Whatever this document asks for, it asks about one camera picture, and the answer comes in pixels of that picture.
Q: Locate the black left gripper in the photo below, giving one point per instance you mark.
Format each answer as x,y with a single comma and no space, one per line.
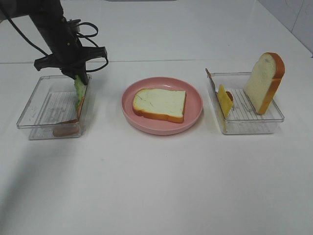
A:
67,53

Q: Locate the green lettuce leaf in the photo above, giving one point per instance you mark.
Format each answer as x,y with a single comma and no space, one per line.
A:
80,91

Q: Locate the bread slice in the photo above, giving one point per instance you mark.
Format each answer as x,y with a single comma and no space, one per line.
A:
265,78
160,104

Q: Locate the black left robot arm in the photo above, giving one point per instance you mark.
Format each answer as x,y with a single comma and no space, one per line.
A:
10,9

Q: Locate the clear plastic left container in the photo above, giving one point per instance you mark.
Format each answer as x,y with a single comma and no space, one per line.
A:
51,102

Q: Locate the clear plastic container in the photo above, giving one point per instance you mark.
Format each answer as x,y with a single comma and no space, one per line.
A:
51,102
242,118

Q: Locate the pink round plate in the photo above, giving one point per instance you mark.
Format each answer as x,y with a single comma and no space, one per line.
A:
192,110

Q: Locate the clear plastic right container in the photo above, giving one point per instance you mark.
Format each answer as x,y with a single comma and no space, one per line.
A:
242,118

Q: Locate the yellow cheese slice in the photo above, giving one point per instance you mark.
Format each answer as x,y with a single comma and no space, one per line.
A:
225,99

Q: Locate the upright bread slice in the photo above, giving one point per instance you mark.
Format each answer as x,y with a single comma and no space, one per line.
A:
265,78

